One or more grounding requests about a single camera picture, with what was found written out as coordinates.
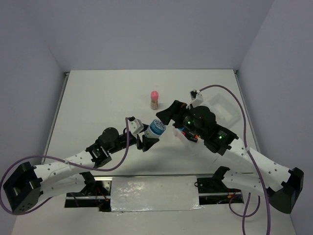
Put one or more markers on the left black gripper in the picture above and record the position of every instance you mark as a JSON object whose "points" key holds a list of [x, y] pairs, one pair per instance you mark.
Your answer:
{"points": [[146, 143]]}

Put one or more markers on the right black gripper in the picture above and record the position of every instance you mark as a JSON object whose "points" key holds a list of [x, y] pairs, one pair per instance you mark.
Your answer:
{"points": [[174, 111]]}

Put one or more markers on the blue tape roll tub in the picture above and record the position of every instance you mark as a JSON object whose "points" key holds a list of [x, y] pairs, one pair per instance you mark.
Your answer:
{"points": [[155, 129]]}

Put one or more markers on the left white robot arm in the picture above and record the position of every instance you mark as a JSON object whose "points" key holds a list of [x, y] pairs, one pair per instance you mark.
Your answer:
{"points": [[28, 184]]}

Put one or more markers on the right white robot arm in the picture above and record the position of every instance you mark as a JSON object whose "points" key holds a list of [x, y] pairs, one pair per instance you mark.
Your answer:
{"points": [[282, 184]]}

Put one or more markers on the translucent white compartment tray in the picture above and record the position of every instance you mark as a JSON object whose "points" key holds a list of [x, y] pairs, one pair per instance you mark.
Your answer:
{"points": [[226, 117]]}

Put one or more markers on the pink lid small bottle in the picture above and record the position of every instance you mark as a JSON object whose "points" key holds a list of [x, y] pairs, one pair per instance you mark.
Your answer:
{"points": [[154, 100]]}

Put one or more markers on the white foil front panel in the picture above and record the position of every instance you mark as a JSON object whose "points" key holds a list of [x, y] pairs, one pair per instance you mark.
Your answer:
{"points": [[143, 194]]}

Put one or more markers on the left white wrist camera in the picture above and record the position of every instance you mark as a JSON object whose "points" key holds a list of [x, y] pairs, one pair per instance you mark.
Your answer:
{"points": [[136, 126]]}

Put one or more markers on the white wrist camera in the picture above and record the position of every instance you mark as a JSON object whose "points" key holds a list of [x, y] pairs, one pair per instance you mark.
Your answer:
{"points": [[196, 98], [136, 126]]}

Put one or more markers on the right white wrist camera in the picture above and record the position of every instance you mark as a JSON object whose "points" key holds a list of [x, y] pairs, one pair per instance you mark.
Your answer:
{"points": [[196, 98]]}

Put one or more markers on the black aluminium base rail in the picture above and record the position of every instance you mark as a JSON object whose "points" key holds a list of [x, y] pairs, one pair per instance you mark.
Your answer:
{"points": [[210, 192]]}

